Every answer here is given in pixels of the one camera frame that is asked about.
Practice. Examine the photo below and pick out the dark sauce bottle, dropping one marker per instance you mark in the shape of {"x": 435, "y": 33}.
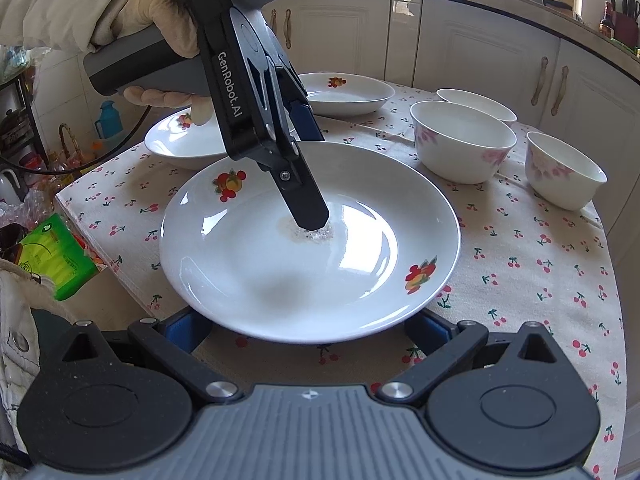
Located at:
{"x": 607, "y": 25}

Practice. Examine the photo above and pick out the green packet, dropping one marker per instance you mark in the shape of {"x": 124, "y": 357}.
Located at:
{"x": 55, "y": 260}

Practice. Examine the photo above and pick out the cherry print tablecloth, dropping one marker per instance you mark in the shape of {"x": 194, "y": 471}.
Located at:
{"x": 525, "y": 260}

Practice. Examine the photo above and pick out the white cabinet door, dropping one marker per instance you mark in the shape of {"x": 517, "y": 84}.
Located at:
{"x": 340, "y": 35}
{"x": 480, "y": 45}
{"x": 605, "y": 125}

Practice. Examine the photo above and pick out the white fruit print plate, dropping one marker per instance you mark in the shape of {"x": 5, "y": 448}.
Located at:
{"x": 345, "y": 97}
{"x": 180, "y": 145}
{"x": 250, "y": 270}

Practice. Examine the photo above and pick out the white kettle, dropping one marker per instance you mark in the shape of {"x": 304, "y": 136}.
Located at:
{"x": 10, "y": 187}

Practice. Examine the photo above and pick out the knife block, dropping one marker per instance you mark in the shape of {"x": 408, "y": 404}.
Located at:
{"x": 627, "y": 27}

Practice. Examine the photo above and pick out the blue thermos jug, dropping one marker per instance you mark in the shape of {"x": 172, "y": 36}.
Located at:
{"x": 109, "y": 120}

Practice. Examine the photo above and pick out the person's left forearm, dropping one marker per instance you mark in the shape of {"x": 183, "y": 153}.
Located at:
{"x": 45, "y": 0}

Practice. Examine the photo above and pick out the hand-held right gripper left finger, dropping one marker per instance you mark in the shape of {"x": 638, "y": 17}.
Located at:
{"x": 187, "y": 332}

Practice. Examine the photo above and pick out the person's left hand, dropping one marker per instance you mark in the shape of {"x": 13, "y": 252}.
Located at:
{"x": 145, "y": 10}

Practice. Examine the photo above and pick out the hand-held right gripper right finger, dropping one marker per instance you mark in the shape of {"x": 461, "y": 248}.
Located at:
{"x": 425, "y": 332}

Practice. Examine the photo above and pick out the white pink flower bowl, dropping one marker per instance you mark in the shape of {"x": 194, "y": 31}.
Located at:
{"x": 560, "y": 185}
{"x": 460, "y": 155}
{"x": 480, "y": 105}

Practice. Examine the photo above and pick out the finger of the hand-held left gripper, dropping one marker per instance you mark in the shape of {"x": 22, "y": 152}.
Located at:
{"x": 307, "y": 122}
{"x": 307, "y": 205}

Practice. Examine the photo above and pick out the person's cream jacket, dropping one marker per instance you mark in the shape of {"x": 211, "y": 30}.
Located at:
{"x": 15, "y": 320}

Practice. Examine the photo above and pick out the wicker basket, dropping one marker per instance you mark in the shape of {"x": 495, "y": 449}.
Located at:
{"x": 65, "y": 157}

